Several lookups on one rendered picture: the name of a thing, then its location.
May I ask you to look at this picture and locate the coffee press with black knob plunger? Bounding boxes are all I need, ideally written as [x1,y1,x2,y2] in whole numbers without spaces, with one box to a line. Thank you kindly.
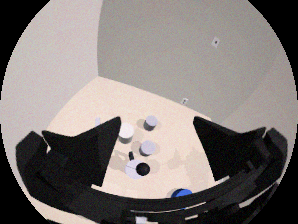
[124,152,150,180]

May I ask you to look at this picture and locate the dark grey cylinder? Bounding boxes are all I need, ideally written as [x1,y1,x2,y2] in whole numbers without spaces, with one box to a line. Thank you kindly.
[140,140,156,156]
[144,116,158,132]

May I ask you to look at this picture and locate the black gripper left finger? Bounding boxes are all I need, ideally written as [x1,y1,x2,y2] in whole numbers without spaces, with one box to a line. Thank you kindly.
[41,116,121,186]

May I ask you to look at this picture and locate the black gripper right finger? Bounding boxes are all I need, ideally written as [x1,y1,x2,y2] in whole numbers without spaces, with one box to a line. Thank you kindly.
[193,116,266,181]

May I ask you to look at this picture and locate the blue short cylinder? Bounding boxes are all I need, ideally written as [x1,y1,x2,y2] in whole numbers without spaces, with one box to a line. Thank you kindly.
[172,188,193,197]

